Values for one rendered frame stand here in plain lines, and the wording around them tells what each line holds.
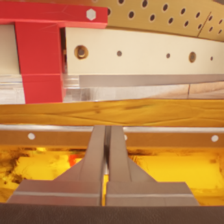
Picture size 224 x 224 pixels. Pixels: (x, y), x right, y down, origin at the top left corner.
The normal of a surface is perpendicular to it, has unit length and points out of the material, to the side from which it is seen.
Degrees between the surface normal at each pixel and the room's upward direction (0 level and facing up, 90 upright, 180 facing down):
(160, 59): 90
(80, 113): 90
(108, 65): 90
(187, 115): 90
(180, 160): 128
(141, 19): 61
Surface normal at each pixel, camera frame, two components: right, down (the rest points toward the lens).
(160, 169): -0.03, -0.47
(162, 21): 0.33, 0.69
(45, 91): 0.20, 0.28
